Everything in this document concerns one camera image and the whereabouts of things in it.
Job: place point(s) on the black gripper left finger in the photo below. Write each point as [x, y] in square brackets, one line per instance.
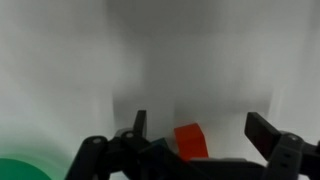
[100, 160]

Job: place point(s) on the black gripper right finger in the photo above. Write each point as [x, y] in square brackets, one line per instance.
[286, 150]

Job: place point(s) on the dark green wooden block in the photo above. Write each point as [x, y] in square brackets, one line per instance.
[161, 142]

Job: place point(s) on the green plastic bowl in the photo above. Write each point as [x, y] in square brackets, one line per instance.
[20, 170]

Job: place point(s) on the red wooden block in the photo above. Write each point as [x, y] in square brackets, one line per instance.
[190, 141]

